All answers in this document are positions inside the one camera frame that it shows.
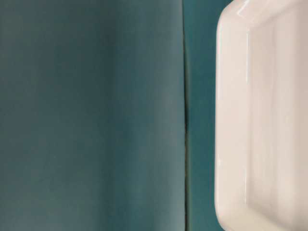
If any white plastic tray case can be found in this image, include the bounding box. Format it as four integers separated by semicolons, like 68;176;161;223
215;0;308;231

